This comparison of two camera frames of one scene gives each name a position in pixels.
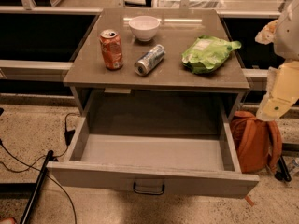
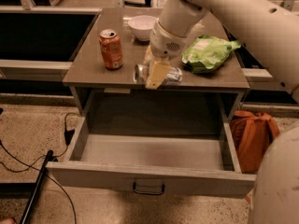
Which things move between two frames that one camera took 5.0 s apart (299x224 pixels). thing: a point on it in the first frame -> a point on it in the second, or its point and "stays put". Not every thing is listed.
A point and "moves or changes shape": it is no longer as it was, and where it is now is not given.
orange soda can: [112, 49] stays put
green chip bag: [204, 53] stays put
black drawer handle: [149, 193] stays put
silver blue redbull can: [149, 60] moves or changes shape
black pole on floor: [37, 188] stays put
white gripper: [288, 39] -> [164, 43]
